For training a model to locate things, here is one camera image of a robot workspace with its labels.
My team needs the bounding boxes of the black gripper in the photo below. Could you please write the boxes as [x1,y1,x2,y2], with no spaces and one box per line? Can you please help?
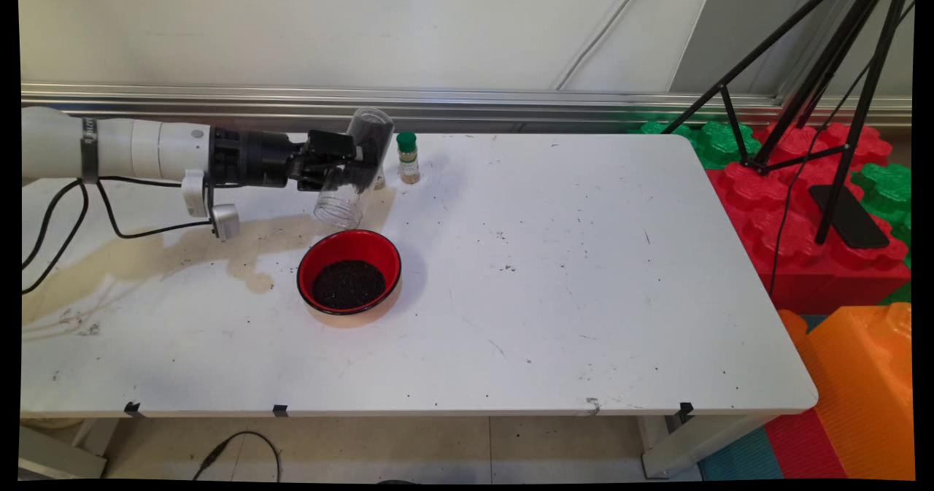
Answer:
[209,126,363,193]

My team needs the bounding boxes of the clear plastic jar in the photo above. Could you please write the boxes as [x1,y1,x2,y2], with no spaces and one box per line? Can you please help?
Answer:
[314,107,395,230]

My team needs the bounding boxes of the green-capped spice bottle tan contents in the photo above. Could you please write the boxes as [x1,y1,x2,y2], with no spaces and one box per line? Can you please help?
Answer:
[396,131,422,185]

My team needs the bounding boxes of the red bowl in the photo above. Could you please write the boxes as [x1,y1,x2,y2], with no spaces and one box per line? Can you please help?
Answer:
[297,229,403,316]

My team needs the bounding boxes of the black seeds pile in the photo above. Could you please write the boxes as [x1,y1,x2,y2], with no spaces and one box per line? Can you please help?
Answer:
[312,260,387,310]

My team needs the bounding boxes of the green foam building block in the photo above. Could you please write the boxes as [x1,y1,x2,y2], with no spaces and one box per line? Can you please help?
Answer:
[631,120,694,139]
[690,121,763,171]
[850,163,913,266]

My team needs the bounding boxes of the white table leg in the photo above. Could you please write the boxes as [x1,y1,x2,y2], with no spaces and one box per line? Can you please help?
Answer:
[18,418,121,479]
[641,412,774,479]

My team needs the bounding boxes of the red foam building block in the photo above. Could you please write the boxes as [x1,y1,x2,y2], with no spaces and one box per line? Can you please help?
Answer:
[704,123,913,315]

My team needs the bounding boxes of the teal floor mat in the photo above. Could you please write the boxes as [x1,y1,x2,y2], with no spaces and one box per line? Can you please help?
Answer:
[697,425,785,481]

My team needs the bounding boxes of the black flat plate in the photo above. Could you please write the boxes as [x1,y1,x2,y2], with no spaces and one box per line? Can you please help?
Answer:
[808,185,891,250]

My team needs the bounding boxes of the black tripod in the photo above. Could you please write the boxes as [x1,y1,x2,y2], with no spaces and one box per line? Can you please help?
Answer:
[660,0,914,247]

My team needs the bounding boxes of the red floor mat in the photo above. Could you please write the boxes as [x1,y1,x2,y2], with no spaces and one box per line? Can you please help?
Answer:
[763,407,847,479]

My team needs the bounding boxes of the orange foam building block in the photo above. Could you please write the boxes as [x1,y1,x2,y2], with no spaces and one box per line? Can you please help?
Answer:
[777,303,915,481]

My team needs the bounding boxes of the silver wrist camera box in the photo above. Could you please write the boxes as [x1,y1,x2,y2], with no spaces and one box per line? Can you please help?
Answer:
[208,203,242,241]

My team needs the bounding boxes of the aluminium wall rail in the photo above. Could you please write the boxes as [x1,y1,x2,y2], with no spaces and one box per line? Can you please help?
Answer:
[20,82,913,128]

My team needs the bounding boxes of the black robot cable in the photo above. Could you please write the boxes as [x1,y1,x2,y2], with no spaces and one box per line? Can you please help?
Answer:
[20,177,216,295]

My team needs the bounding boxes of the black floor cable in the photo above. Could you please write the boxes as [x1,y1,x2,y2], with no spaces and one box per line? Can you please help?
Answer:
[192,431,282,482]

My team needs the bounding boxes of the thin black tripod cable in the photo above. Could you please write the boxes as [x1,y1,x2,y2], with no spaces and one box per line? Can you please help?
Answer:
[768,0,914,296]

